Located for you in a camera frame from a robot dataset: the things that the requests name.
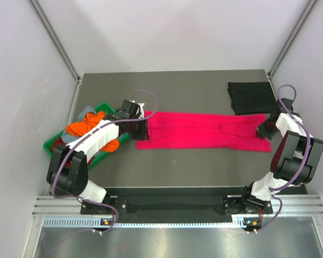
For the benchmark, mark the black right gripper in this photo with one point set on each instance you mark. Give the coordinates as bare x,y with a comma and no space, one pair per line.
261,131

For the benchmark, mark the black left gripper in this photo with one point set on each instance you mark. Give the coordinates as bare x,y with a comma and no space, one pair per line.
142,135

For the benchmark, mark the pink t-shirt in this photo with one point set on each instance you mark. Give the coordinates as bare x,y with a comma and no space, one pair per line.
176,130

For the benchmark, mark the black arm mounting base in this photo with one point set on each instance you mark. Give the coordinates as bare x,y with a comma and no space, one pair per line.
223,200

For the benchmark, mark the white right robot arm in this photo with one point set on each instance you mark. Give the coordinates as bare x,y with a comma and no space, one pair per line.
294,162

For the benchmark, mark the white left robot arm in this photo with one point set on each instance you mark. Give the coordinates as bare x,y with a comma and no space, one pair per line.
68,170

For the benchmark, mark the folded black t-shirt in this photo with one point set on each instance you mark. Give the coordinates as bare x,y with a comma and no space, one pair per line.
251,97

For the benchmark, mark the orange t-shirt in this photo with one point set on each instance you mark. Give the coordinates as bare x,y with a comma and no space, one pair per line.
87,120

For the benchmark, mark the grey t-shirt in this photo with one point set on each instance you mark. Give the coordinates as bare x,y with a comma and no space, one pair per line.
110,147

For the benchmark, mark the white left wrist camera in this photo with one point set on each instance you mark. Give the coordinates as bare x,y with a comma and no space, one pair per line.
140,111

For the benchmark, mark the left aluminium frame post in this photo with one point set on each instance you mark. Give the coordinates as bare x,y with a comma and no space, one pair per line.
54,38

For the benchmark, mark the aluminium frame post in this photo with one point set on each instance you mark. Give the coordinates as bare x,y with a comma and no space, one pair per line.
296,29
54,38

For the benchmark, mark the slotted cable duct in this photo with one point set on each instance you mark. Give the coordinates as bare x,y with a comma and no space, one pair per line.
97,222

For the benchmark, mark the right aluminium frame post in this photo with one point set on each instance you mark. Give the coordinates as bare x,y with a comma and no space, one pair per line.
296,29

